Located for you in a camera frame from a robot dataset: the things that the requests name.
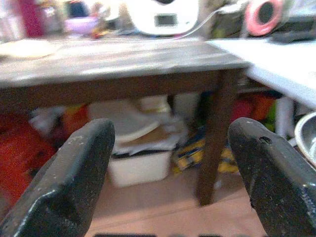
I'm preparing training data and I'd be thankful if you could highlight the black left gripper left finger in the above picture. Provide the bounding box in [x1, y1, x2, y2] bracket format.
[0, 118, 116, 237]

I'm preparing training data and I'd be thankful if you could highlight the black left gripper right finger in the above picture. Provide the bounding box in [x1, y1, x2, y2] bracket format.
[227, 117, 316, 237]

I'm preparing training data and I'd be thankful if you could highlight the red fabric bag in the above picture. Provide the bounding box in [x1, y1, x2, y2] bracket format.
[0, 115, 56, 205]

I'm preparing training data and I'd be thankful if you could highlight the stainless steel bowl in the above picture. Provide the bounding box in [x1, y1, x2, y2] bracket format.
[293, 112, 316, 171]

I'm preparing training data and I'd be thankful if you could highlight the white plastic storage box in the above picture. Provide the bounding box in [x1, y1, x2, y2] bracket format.
[108, 148, 175, 188]

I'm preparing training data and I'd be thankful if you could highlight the yellow and blue package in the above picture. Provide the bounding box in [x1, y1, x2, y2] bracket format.
[172, 138, 239, 175]

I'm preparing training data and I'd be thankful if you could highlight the dark brown wooden table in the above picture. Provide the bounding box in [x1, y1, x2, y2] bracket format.
[0, 37, 252, 207]

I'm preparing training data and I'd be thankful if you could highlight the cream round plate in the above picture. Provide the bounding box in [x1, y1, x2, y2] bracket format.
[0, 39, 59, 59]

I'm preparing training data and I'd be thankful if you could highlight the lilac plastic bowl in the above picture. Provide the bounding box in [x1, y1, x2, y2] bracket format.
[63, 17, 99, 35]

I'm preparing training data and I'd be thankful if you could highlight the pink tape roll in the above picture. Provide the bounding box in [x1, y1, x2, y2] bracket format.
[245, 0, 283, 37]

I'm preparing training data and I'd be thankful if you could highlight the magenta bottle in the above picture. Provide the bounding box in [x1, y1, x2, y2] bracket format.
[21, 0, 45, 38]

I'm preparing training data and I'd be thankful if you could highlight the white kitchen appliance with display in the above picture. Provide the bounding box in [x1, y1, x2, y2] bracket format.
[128, 0, 199, 36]

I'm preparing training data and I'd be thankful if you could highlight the white power cable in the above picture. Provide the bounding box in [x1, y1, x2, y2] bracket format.
[172, 4, 237, 40]

